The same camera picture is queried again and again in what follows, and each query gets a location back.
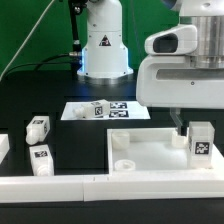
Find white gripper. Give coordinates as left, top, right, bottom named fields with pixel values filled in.
left=136, top=56, right=224, bottom=135

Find white square table top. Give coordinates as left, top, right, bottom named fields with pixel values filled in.
left=107, top=128, right=224, bottom=173

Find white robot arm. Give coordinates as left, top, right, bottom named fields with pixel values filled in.
left=77, top=0, right=224, bottom=118

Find white marker sheet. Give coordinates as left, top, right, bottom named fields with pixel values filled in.
left=61, top=101, right=150, bottom=120

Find white front fence bar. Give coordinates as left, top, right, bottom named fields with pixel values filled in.
left=0, top=172, right=224, bottom=203

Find white left fence block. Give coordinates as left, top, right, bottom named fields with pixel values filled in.
left=0, top=134, right=10, bottom=164

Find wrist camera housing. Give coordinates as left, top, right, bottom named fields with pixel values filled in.
left=145, top=25, right=197, bottom=55

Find black cables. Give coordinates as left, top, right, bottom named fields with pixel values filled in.
left=3, top=53, right=83, bottom=78

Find grey cable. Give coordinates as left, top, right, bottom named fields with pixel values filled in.
left=0, top=0, right=56, bottom=81

